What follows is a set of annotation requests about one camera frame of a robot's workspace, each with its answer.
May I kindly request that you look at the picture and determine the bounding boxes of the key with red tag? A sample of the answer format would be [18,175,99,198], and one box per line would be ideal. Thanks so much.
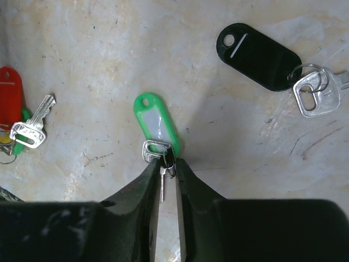
[1,67,56,160]

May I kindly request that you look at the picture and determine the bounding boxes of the key with green tag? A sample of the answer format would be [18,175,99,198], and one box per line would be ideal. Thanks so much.
[133,92,180,203]

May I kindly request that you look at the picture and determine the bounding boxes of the key with black tag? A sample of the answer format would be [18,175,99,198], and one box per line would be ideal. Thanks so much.
[216,23,348,118]

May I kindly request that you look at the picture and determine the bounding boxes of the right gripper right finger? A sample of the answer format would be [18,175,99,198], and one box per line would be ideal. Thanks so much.
[176,159,348,261]

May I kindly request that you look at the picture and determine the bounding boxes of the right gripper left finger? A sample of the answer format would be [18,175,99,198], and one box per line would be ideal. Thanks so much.
[1,160,160,261]

